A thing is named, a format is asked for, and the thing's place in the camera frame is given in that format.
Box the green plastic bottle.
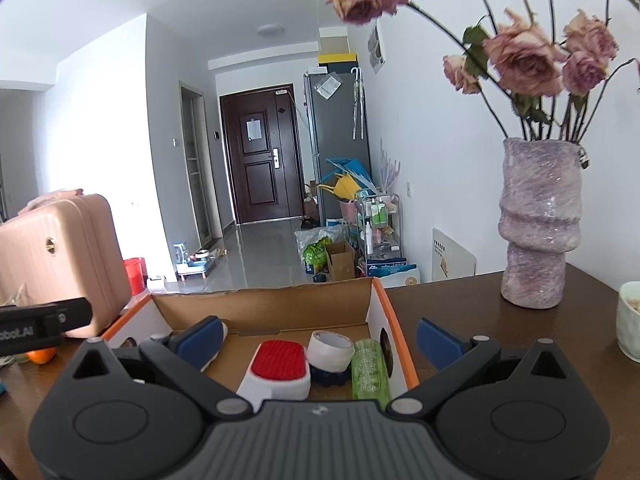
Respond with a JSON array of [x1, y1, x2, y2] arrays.
[[350, 338, 390, 411]]

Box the red white lint brush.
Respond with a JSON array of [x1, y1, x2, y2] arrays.
[[236, 339, 311, 413]]

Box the white round tape roll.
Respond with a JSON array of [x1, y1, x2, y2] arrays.
[[306, 330, 355, 387]]

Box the orange fruit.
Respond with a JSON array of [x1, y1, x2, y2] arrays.
[[26, 348, 56, 365]]

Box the pink hard suitcase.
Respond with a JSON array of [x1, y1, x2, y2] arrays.
[[1, 194, 131, 338]]

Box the white leaning board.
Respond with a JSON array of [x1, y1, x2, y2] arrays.
[[431, 228, 477, 282]]

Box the red cardboard tray box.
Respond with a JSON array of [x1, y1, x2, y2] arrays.
[[103, 278, 419, 396]]

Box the small brown cardboard box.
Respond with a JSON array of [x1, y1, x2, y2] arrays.
[[326, 242, 355, 282]]

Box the lilac ceramic vase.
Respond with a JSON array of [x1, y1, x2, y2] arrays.
[[498, 138, 582, 310]]

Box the metal storage rack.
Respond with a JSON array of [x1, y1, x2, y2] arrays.
[[356, 190, 402, 269]]

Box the green plastic bag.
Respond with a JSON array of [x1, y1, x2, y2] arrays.
[[303, 236, 333, 273]]

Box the pale green ceramic bowl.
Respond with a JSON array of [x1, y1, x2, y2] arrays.
[[616, 281, 640, 362]]

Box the yellow blue folded items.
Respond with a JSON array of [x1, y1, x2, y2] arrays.
[[318, 157, 376, 202]]

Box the dark brown entrance door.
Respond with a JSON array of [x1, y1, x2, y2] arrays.
[[219, 84, 304, 224]]

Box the grey refrigerator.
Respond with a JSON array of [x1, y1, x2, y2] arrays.
[[302, 65, 374, 226]]

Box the dried pink roses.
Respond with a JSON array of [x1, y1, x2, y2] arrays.
[[326, 0, 626, 144]]

